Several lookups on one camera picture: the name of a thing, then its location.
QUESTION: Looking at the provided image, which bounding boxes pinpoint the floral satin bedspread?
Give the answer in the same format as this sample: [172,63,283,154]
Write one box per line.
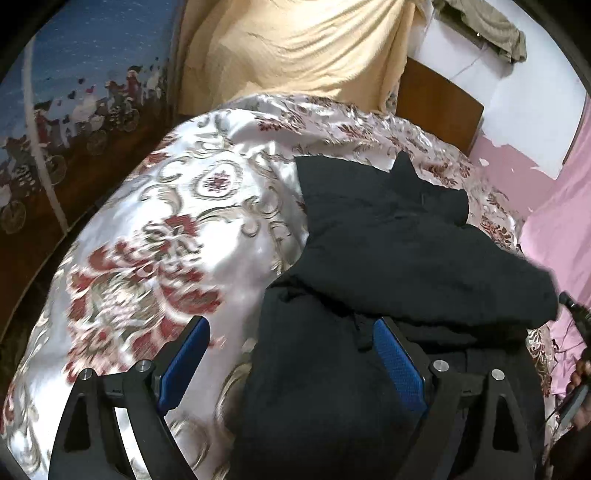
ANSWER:
[0,92,561,480]

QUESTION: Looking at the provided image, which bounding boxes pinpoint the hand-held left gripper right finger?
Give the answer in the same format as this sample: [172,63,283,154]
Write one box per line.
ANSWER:
[373,316,546,480]

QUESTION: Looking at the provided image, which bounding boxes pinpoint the wooden headboard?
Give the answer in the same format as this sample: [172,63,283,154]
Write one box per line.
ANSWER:
[397,58,485,158]

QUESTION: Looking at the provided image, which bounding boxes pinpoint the person's right hand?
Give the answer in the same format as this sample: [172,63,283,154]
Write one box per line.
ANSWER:
[570,355,591,393]

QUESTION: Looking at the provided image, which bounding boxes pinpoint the cream blanket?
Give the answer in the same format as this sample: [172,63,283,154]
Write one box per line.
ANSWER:
[178,0,428,116]

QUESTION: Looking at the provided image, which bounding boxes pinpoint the blue printed wall cloth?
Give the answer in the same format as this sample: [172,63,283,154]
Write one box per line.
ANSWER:
[0,0,183,333]

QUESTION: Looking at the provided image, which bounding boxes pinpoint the olive cloth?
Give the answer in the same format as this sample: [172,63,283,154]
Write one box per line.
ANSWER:
[434,0,527,63]

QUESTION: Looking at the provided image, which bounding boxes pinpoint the black garment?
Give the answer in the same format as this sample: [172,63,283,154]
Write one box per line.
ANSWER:
[231,152,559,480]

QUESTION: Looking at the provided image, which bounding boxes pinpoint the pink cloth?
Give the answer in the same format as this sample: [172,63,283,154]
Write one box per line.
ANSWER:
[519,152,591,398]

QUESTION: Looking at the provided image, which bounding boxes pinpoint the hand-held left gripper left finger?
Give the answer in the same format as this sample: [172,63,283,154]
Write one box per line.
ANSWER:
[48,316,211,480]

